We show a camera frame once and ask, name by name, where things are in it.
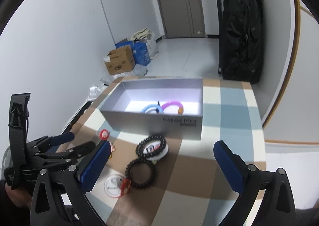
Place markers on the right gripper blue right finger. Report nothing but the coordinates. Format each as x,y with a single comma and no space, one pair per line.
231,165

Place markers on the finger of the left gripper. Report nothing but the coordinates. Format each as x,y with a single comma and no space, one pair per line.
53,141
80,150

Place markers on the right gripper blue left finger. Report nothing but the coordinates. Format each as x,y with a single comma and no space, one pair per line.
92,165

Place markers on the red white round badge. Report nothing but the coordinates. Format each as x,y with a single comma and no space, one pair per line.
113,184

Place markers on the small red round clip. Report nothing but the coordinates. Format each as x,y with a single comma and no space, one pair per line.
104,134

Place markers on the red cartoon hair clip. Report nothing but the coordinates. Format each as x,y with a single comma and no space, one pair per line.
125,186

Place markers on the person's left hand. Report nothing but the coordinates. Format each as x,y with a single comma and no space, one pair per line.
19,197

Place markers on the grey cardboard box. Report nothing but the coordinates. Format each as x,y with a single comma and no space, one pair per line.
171,107

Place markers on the checkered tablecloth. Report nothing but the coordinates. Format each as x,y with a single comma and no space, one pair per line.
190,188

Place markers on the white plastic parcel bag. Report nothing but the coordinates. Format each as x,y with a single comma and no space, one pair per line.
96,90

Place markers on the wooden framed panel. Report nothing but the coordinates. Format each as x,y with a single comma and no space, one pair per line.
293,118

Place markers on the brown cardboard box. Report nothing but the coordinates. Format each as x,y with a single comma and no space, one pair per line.
119,60

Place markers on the grey plastic parcel bag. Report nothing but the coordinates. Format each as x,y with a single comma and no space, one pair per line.
139,70

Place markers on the large black bag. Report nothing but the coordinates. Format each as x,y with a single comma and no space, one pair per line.
241,40

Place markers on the blue cardboard box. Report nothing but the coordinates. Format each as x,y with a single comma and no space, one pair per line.
139,51

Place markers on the white bag with beige cloth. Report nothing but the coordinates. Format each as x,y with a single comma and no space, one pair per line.
148,37

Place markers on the grey door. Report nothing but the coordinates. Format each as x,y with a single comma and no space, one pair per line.
182,18

